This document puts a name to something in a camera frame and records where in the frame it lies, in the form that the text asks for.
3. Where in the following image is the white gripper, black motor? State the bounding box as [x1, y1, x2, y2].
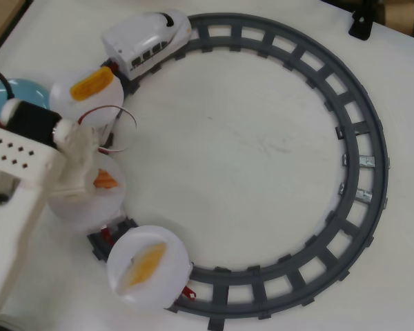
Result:
[0, 98, 101, 205]

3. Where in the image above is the orange striped salmon sushi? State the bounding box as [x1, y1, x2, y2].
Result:
[92, 170, 119, 190]

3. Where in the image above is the yellow egg sushi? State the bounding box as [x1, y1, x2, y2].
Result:
[70, 67, 114, 102]

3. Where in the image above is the blue round dish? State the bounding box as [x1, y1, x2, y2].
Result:
[0, 78, 51, 120]

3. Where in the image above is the pale orange sushi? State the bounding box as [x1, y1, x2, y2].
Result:
[126, 243, 166, 286]

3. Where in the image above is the white Shinkansen toy locomotive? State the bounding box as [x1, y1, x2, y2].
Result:
[101, 10, 191, 81]

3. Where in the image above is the white plate wagon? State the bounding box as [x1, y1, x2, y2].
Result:
[49, 67, 125, 126]
[106, 225, 193, 310]
[48, 151, 139, 236]

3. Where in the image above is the grey circular toy train track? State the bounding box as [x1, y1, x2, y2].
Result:
[87, 12, 391, 320]

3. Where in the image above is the brown cardboard box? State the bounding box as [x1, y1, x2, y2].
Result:
[372, 0, 414, 36]

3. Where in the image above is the black cable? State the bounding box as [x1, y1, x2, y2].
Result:
[0, 65, 17, 103]

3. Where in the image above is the black clamp bracket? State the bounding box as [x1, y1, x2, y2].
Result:
[348, 9, 373, 41]

